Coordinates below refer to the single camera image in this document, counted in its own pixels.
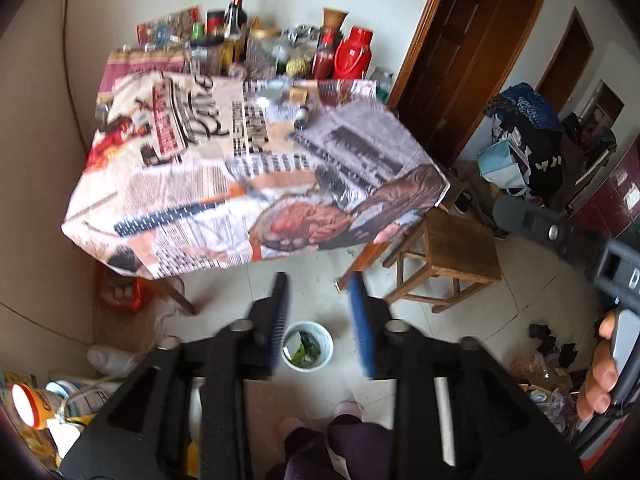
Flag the clear plastic bags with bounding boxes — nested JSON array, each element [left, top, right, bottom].
[[510, 352, 581, 431]]

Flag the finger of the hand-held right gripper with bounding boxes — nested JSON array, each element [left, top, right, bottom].
[[492, 195, 609, 261]]

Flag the light blue bag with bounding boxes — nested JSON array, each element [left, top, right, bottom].
[[477, 140, 531, 196]]

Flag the wooden doorway frame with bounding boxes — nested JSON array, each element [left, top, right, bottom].
[[537, 7, 596, 102]]

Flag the black lid glass jar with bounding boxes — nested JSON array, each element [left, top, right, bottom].
[[189, 37, 225, 76]]

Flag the dark wooden door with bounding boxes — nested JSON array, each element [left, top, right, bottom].
[[400, 0, 537, 162]]

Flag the dark wine bottle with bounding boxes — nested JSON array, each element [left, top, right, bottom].
[[223, 0, 250, 41]]

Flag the red snack packet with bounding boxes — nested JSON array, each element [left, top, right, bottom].
[[136, 6, 202, 46]]

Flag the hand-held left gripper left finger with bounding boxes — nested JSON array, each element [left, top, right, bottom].
[[60, 271, 291, 480]]

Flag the maroon cabinet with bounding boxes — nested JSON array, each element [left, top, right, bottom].
[[570, 150, 640, 242]]

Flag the yellow lid plastic jar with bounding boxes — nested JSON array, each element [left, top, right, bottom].
[[245, 26, 282, 79]]

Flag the white plastic bucket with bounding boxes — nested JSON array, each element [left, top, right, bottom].
[[280, 321, 334, 373]]

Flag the red sauce bottle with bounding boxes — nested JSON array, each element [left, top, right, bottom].
[[310, 30, 337, 80]]

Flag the white tin can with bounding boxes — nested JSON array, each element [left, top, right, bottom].
[[47, 380, 109, 421]]

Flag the brown clay vase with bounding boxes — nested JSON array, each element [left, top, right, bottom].
[[322, 7, 349, 34]]

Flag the wooden door frame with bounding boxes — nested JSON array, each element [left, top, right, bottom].
[[387, 0, 554, 167]]

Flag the clear bottle with yellow label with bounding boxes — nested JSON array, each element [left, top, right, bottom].
[[221, 25, 249, 77]]

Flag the red plastic bag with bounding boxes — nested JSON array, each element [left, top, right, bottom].
[[95, 265, 156, 314]]

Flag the orange lidded container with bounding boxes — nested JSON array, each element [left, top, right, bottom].
[[10, 382, 57, 431]]

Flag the person's purple trouser legs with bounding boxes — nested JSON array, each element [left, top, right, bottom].
[[265, 412, 396, 480]]

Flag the red jar with black lid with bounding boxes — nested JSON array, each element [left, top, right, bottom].
[[205, 8, 227, 37]]

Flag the printed tablecloth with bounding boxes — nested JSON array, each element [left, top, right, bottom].
[[61, 47, 451, 281]]

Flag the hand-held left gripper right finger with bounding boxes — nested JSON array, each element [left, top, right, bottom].
[[348, 272, 586, 480]]

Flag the red thermos jug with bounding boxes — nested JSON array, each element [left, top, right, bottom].
[[332, 25, 375, 81]]

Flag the person's right hand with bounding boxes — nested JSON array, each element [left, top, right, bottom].
[[576, 310, 625, 422]]

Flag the wooden stool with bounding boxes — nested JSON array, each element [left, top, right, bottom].
[[382, 207, 503, 314]]

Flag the white plastic jug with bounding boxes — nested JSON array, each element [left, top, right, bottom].
[[87, 344, 146, 376]]

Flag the black socks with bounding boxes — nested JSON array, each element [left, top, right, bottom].
[[528, 323, 579, 369]]

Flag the blue sequin cloth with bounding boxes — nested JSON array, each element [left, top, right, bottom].
[[485, 82, 564, 134]]

